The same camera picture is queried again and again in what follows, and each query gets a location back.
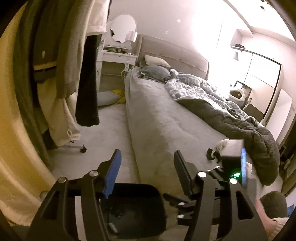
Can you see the beige pillow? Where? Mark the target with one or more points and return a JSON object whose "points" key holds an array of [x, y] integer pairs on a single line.
{"points": [[151, 60]]}

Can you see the grey floor cushion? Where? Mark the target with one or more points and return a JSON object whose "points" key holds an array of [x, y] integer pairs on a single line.
{"points": [[107, 98]]}

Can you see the dark grey fleece duvet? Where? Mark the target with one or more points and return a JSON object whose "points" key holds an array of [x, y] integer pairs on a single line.
{"points": [[204, 100]]}

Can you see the white sliding wardrobe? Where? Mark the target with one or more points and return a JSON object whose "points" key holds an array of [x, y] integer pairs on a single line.
{"points": [[261, 75]]}

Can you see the black trash bin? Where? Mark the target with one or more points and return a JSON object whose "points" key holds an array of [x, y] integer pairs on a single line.
{"points": [[134, 211]]}

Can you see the black hanging garment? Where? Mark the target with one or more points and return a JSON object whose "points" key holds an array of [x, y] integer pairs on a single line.
{"points": [[86, 106]]}

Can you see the white dressing table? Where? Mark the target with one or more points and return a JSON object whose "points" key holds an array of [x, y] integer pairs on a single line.
{"points": [[112, 66]]}

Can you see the olive knit hanging sweater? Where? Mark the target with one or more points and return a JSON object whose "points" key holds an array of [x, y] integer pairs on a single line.
{"points": [[71, 48]]}

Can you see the clothes rack wheeled base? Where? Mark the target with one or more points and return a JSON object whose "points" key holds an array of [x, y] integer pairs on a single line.
{"points": [[72, 145]]}

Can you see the white tissue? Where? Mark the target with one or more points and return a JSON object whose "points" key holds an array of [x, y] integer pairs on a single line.
{"points": [[222, 144]]}

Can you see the grey-blue pillow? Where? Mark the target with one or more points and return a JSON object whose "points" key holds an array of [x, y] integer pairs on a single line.
{"points": [[154, 72]]}

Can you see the oval vanity mirror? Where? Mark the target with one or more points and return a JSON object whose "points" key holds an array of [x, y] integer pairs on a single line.
{"points": [[124, 28]]}

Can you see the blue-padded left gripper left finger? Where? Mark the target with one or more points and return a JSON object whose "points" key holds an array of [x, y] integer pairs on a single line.
{"points": [[56, 219]]}

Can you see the grey bed with blanket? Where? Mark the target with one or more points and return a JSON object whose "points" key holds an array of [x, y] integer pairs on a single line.
{"points": [[159, 126]]}

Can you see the person's right hand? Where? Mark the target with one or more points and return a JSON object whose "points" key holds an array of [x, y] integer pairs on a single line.
{"points": [[268, 224]]}

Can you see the grey upholstered headboard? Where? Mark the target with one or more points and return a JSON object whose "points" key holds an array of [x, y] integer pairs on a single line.
{"points": [[179, 58]]}

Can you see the cream hanging garment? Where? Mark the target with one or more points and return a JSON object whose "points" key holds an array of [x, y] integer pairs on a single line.
{"points": [[59, 113]]}

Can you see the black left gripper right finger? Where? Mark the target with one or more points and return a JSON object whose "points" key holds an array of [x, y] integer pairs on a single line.
{"points": [[238, 219]]}

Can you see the black plastic hook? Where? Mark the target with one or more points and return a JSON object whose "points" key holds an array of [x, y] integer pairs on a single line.
{"points": [[209, 154], [217, 156]]}

